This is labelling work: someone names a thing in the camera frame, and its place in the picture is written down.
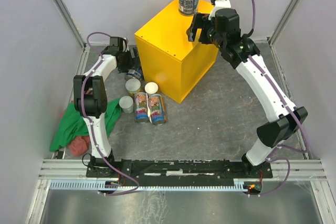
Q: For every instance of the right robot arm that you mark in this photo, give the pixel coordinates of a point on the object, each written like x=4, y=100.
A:
x=284, y=117

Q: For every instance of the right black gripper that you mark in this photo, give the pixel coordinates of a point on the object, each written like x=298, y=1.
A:
x=200, y=25

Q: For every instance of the white lid small can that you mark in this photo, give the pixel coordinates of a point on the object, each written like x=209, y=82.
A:
x=151, y=88

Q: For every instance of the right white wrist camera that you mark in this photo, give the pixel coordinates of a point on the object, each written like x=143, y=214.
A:
x=218, y=4

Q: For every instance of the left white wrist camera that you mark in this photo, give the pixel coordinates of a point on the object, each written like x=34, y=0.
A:
x=125, y=44

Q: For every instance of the white lid yellow can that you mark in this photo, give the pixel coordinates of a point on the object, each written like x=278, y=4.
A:
x=133, y=86

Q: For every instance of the red cloth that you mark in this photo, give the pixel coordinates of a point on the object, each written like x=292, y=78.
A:
x=73, y=131

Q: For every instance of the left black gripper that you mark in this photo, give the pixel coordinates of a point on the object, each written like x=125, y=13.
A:
x=132, y=60

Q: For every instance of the cartoon label can right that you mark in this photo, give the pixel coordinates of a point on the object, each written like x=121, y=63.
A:
x=157, y=110

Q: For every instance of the dark blue soup can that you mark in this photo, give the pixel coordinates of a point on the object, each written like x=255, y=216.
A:
x=134, y=73

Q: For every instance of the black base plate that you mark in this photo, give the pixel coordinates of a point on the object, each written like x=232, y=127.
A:
x=191, y=173

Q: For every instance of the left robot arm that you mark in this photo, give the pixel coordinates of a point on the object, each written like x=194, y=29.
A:
x=90, y=97

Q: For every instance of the yellow box counter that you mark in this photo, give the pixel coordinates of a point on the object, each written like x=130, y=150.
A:
x=168, y=58

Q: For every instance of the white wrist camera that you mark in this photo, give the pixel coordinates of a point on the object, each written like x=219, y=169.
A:
x=125, y=44
x=218, y=4

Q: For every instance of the cartoon label can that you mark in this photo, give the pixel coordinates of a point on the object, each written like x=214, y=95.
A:
x=157, y=110
x=140, y=107

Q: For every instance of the cartoon label can left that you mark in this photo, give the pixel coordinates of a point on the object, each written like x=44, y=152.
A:
x=140, y=107

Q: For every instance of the green cloth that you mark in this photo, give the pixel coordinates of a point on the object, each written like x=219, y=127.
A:
x=112, y=113

